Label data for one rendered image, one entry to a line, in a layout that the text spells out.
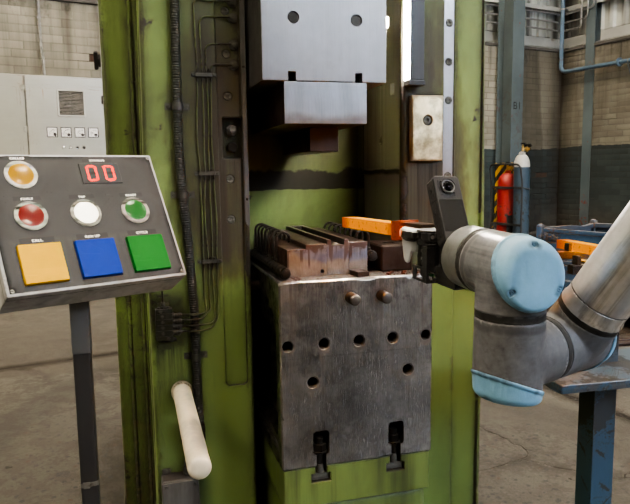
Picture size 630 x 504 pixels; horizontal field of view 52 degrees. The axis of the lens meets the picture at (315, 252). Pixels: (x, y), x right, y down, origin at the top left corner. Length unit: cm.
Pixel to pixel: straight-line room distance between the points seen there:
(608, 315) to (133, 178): 92
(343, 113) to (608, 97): 903
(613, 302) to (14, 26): 693
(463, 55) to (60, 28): 601
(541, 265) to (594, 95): 980
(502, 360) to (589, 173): 975
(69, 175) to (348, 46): 69
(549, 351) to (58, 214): 88
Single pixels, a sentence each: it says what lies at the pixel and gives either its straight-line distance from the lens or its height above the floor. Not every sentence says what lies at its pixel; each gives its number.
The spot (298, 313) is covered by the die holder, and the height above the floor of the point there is 84.
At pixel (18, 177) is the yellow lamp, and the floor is 116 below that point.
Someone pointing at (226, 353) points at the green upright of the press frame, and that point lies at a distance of 167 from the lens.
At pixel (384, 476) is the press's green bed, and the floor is 42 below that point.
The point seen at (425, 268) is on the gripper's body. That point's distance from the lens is 100.
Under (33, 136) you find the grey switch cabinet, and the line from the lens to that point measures 666.
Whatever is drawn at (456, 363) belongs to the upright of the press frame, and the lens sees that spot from 189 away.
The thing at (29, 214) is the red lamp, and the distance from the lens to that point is 126.
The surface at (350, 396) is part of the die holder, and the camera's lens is 156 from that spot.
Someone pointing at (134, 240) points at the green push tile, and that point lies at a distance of 129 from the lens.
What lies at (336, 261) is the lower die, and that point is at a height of 95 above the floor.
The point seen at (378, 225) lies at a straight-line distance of 123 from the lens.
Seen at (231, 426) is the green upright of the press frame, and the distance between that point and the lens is 173.
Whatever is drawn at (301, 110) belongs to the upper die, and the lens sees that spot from 150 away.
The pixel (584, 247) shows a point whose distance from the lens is 169.
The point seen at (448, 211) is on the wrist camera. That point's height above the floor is 110.
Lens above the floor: 116
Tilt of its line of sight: 7 degrees down
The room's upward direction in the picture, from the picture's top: 1 degrees counter-clockwise
